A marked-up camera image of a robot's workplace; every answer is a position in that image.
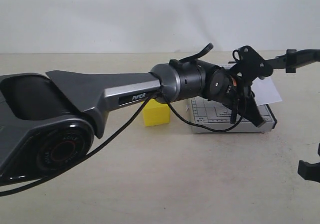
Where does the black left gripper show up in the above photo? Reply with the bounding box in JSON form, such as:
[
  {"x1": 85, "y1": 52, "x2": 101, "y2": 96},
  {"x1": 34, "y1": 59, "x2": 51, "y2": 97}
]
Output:
[{"x1": 212, "y1": 68, "x2": 265, "y2": 128}]

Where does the white paper sheet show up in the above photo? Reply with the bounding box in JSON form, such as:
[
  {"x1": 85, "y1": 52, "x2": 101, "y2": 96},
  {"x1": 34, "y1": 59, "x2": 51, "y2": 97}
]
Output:
[{"x1": 251, "y1": 77, "x2": 282, "y2": 106}]

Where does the black cutter blade arm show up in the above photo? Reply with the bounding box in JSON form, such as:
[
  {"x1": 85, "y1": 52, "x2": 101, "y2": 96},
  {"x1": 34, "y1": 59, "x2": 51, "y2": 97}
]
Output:
[{"x1": 266, "y1": 49, "x2": 320, "y2": 73}]

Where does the yellow cube block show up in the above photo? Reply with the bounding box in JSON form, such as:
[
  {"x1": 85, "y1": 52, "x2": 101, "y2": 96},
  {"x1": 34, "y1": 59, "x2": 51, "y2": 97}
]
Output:
[{"x1": 142, "y1": 99, "x2": 170, "y2": 127}]

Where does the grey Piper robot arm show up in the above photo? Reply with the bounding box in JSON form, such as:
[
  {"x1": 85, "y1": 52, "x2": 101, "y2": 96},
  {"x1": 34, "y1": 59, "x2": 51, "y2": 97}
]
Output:
[{"x1": 0, "y1": 49, "x2": 320, "y2": 186}]

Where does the grey paper cutter base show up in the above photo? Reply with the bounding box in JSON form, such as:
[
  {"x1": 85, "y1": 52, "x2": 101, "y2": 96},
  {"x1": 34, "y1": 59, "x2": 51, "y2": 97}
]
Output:
[{"x1": 186, "y1": 97, "x2": 278, "y2": 133}]

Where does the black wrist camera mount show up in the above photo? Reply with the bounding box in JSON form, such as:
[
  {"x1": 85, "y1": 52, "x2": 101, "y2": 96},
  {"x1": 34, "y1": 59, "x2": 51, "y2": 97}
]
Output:
[{"x1": 229, "y1": 45, "x2": 273, "y2": 83}]

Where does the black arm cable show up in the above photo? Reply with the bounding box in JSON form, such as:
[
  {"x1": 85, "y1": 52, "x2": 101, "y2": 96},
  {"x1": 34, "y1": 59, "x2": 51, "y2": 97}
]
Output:
[{"x1": 0, "y1": 42, "x2": 245, "y2": 197}]

